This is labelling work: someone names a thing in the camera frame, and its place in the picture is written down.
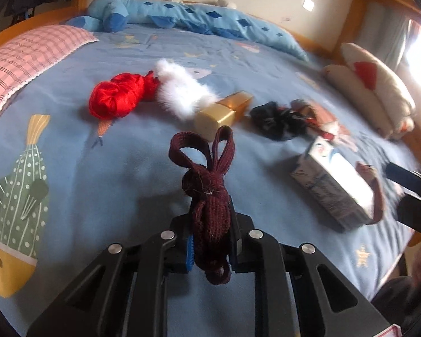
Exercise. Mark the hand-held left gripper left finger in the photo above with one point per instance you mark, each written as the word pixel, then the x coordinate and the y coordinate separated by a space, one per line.
pixel 189 257

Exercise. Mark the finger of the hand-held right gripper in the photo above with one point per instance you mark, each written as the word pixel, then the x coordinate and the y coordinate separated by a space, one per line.
pixel 410 179
pixel 419 214

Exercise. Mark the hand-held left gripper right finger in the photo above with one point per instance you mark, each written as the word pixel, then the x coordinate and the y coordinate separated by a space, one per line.
pixel 235 252

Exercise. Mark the maroon knitted headband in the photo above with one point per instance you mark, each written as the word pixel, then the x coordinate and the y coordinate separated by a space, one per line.
pixel 210 210

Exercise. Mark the white drink carton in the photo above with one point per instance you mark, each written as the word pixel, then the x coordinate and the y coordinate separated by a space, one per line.
pixel 331 182

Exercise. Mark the person's leg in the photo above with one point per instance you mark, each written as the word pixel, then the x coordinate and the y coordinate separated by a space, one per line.
pixel 407 302

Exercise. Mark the plain beige pillow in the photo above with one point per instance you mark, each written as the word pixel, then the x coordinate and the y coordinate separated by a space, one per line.
pixel 354 91

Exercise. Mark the beige pillow with red print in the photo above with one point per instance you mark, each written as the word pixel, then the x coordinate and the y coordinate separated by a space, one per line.
pixel 386 77

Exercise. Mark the black scrunchie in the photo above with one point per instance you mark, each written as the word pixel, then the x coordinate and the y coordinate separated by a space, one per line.
pixel 275 121

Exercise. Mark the gold rectangular box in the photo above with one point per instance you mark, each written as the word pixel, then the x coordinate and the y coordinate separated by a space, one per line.
pixel 217 116

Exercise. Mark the grey curtain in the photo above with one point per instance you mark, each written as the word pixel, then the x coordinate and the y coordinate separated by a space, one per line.
pixel 382 31

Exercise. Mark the white fluffy fur piece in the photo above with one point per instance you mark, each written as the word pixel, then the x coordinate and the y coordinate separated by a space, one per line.
pixel 182 87

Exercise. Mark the red cloth scrunchie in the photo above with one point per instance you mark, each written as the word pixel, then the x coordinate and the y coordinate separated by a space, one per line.
pixel 115 94

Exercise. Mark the long blue plush toy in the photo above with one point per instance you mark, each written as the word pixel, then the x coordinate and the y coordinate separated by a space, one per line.
pixel 182 14

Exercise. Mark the white plush toy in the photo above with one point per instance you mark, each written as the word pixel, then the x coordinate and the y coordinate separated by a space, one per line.
pixel 226 3

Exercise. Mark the pink plaid pillow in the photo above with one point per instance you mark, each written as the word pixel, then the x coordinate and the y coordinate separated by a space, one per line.
pixel 28 59

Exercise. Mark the wooden bed frame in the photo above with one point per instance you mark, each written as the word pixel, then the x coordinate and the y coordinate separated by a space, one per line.
pixel 351 21

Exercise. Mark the white wall switch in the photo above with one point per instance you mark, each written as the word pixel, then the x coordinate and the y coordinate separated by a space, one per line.
pixel 308 4

